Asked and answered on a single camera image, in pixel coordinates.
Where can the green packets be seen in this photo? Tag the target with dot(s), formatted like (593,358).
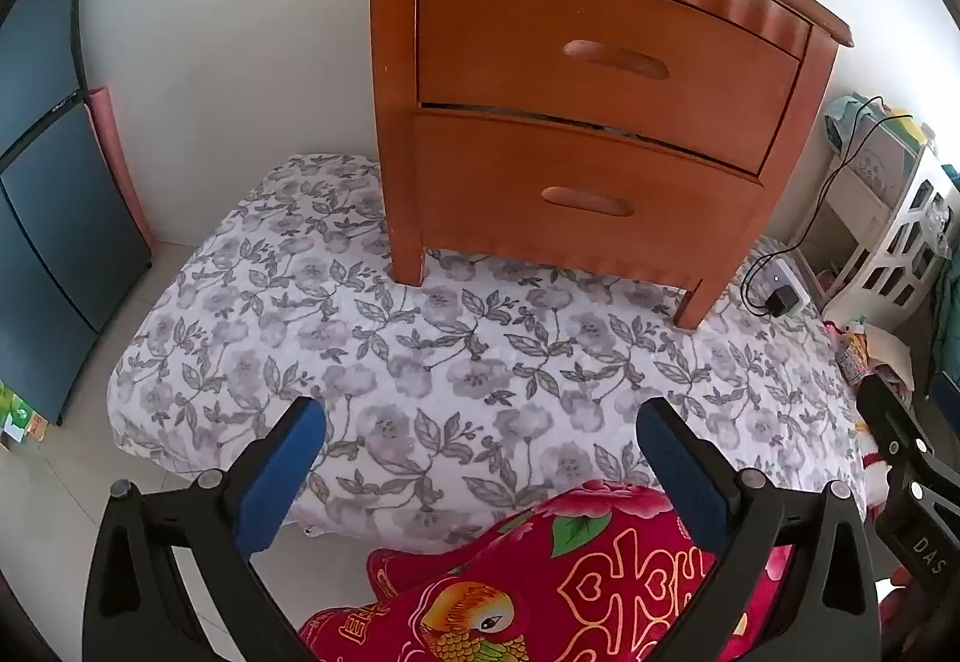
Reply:
(19,414)

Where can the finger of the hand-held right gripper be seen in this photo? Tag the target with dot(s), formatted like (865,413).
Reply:
(892,437)

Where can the teal cloth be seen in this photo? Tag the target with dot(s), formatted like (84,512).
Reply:
(844,122)

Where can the yellow container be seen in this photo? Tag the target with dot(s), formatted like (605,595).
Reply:
(904,125)

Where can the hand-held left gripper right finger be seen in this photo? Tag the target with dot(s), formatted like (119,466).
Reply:
(686,474)

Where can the grey floral bedsheet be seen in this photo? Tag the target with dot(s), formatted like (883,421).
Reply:
(450,362)

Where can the red floral blanket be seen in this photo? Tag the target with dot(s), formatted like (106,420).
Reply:
(600,572)

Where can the colourful packets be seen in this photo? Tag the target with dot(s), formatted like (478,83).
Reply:
(851,354)

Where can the pink board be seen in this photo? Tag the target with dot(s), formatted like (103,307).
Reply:
(112,152)

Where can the white lattice rack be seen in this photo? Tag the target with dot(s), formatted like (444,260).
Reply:
(900,242)

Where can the black charger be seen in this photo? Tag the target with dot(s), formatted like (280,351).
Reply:
(786,300)

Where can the cardboard piece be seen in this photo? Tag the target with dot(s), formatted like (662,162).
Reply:
(889,347)

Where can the white power strip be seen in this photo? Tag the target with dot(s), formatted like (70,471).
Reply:
(784,272)

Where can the brown wooden nightstand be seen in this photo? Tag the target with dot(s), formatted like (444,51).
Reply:
(390,69)

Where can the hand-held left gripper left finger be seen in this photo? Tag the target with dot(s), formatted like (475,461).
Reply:
(277,482)

